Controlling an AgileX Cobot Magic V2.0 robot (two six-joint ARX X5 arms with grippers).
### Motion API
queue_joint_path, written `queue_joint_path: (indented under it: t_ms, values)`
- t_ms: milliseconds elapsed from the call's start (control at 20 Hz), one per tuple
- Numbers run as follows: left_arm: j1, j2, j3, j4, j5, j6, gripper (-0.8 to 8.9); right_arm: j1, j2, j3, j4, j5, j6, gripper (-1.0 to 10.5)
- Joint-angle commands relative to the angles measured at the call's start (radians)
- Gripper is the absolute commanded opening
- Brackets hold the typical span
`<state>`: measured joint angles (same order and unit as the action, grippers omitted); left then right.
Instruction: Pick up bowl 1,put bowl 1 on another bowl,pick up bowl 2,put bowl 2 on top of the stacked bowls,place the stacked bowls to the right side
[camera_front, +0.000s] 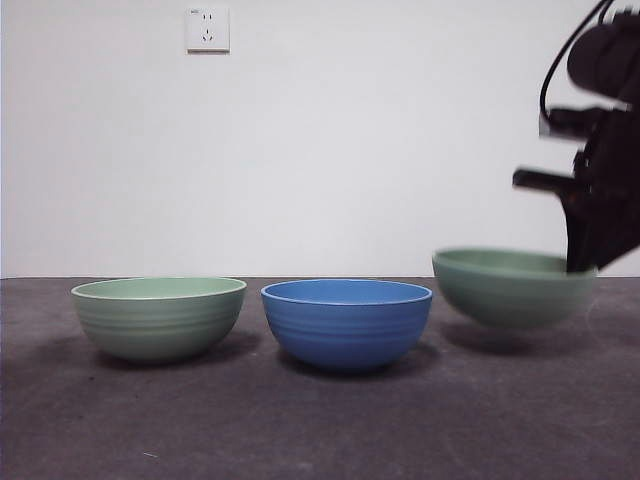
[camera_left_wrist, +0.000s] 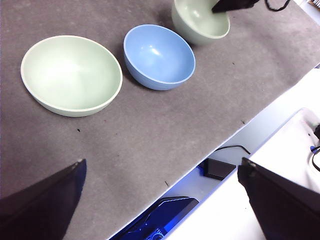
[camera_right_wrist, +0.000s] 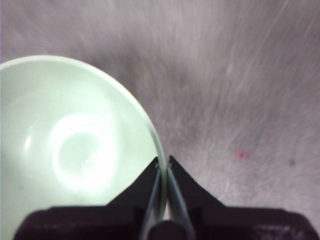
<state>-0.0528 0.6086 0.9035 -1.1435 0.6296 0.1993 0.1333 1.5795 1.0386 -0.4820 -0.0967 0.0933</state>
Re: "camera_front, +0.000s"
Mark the white wall socket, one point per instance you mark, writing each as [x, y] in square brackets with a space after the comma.
[208, 30]

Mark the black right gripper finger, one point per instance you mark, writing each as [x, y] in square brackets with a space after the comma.
[612, 240]
[579, 240]

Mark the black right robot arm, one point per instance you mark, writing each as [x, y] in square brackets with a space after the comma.
[605, 55]

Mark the blue ribbed bowl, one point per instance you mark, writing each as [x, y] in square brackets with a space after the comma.
[347, 330]

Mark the pale green ribbed bowl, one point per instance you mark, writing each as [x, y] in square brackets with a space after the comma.
[160, 325]
[510, 300]

